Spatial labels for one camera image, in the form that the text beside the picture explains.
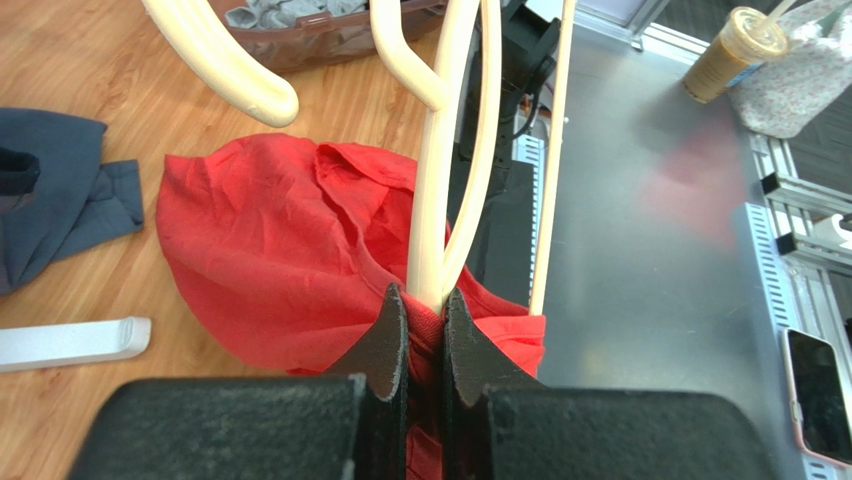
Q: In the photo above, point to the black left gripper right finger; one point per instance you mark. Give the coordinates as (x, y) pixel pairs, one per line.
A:
(502, 423)

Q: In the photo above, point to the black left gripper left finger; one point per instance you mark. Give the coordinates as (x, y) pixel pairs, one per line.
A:
(348, 422)

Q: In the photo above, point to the red tank top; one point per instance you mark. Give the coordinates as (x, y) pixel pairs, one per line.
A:
(283, 249)

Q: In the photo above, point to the cream plastic hanger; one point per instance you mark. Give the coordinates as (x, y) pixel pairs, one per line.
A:
(436, 254)

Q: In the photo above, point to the dark blue tank top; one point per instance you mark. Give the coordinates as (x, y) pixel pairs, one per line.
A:
(58, 197)

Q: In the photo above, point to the white metal clothes rack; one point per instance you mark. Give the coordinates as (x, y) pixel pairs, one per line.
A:
(49, 346)

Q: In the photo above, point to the smartphone pink case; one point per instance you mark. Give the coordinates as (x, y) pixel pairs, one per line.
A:
(821, 422)

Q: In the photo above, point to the transparent brown plastic basin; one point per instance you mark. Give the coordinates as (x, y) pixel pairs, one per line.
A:
(314, 41)

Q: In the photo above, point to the grey garment in basin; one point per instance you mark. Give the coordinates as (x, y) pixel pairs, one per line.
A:
(279, 14)

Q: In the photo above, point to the floral fabric pouch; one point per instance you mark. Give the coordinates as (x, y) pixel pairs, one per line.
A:
(783, 96)

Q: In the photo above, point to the iced coffee cup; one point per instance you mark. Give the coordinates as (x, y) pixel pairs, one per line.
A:
(748, 40)

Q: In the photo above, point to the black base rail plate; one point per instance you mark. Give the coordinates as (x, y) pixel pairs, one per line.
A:
(501, 254)

